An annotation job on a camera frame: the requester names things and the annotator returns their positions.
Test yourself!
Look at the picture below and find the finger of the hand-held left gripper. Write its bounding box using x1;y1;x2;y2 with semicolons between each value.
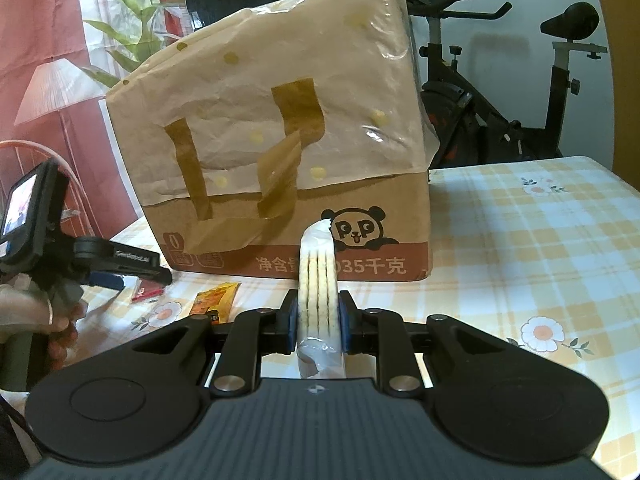
89;271;127;292
106;245;174;286

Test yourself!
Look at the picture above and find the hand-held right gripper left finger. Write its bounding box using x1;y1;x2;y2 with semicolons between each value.
131;290;299;396

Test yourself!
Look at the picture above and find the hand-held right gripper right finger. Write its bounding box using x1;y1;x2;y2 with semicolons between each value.
339;290;507;396

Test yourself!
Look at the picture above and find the red snack packet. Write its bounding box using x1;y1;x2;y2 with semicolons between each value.
131;279;167;304

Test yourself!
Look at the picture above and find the clear cracker packet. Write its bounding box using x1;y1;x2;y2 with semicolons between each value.
295;217;347;380

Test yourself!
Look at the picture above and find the cardboard box with plastic liner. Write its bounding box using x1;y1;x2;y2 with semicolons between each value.
104;0;440;257

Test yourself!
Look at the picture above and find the person's left hand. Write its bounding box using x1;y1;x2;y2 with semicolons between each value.
0;282;87;361

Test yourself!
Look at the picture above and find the yellow orange snack packet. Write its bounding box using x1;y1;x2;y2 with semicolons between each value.
189;281;242;324

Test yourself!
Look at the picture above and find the checked floral tablecloth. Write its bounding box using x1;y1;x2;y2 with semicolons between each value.
107;155;640;476

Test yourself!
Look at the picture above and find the printed curtain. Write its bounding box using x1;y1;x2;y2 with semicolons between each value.
0;0;211;311

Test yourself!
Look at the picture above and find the black exercise bike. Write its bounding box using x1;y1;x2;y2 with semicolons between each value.
400;0;609;171

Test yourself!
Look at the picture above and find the wooden board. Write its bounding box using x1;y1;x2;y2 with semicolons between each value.
590;0;640;186

